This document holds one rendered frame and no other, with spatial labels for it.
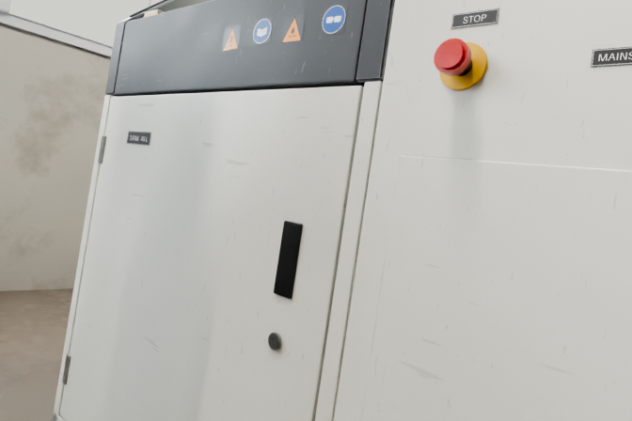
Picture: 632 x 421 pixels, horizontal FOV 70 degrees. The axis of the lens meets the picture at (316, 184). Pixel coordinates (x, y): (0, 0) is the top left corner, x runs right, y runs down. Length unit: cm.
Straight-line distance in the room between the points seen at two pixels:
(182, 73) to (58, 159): 168
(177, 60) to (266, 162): 32
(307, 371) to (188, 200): 35
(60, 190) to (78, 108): 41
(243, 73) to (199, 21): 17
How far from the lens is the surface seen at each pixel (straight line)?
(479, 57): 52
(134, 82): 100
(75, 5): 256
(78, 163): 251
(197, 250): 75
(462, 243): 49
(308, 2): 68
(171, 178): 83
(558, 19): 51
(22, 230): 249
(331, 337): 58
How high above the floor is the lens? 64
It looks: 1 degrees up
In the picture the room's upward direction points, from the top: 8 degrees clockwise
